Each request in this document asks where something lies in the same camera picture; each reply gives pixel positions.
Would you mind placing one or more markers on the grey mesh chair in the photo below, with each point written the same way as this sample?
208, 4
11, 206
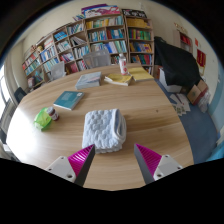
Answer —
57, 70
96, 59

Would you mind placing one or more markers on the light grey waffle towel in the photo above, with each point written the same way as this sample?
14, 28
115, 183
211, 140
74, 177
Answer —
103, 130

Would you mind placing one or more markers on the wooden bookshelf with books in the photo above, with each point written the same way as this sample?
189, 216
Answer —
100, 36

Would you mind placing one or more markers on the grey book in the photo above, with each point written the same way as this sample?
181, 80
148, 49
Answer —
88, 80

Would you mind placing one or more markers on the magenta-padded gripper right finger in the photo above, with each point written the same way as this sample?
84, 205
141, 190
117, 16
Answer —
160, 165

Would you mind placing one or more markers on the red jam jar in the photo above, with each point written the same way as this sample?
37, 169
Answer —
52, 114

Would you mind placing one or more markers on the white bottle with red label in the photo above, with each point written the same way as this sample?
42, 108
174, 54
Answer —
123, 65

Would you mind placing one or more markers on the cardboard box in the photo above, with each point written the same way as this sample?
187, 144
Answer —
196, 93

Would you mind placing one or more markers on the red wall hanging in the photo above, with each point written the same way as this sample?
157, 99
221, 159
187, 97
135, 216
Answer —
201, 57

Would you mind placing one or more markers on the green plastic bag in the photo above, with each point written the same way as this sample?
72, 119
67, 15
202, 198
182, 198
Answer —
41, 120

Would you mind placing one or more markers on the black cloth cover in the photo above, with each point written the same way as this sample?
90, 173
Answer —
178, 63

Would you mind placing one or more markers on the teal book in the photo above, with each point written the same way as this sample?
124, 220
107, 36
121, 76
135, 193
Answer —
68, 100

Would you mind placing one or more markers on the white box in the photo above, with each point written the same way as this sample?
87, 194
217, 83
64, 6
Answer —
168, 85

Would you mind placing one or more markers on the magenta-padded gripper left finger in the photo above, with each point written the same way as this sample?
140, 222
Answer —
66, 166

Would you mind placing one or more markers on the small wall shelf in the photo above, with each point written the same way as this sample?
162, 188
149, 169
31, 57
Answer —
185, 41

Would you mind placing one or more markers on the black office chair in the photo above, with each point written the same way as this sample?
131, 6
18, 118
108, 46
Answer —
19, 95

